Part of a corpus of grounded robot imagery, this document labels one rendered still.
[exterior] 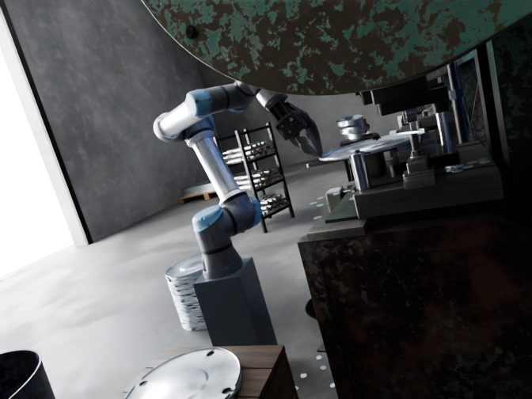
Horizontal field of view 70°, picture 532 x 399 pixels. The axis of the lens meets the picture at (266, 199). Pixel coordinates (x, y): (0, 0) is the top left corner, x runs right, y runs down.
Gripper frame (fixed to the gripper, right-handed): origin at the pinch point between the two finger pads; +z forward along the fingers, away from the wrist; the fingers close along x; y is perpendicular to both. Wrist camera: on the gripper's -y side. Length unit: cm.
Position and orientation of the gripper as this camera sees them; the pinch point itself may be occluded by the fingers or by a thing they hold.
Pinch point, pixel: (319, 153)
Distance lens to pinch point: 114.4
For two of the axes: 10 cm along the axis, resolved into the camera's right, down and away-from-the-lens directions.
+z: 6.1, 7.9, -0.1
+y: -3.6, 2.7, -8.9
